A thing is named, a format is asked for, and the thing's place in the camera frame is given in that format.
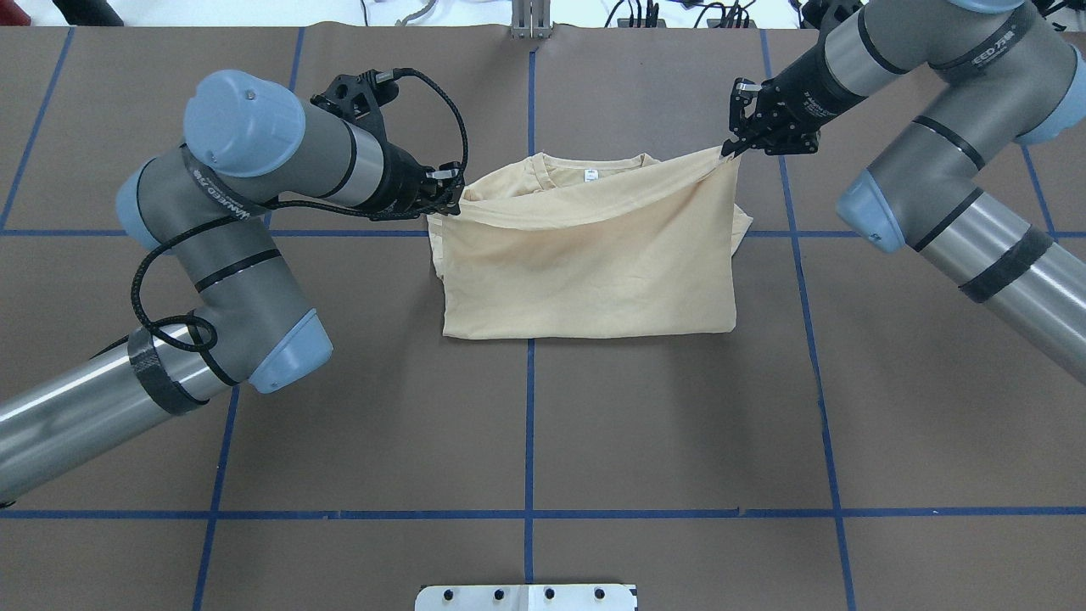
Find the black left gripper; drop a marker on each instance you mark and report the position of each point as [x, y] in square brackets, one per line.
[401, 179]

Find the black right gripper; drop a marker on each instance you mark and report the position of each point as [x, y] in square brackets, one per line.
[803, 95]

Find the cream long-sleeve printed shirt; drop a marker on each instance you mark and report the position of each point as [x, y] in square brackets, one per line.
[558, 248]

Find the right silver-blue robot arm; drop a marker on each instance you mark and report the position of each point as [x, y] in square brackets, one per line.
[1009, 79]

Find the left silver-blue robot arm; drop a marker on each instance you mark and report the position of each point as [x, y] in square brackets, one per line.
[215, 301]

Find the aluminium frame post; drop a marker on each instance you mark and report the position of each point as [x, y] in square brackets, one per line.
[531, 19]

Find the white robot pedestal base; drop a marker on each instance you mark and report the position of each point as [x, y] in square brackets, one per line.
[588, 596]

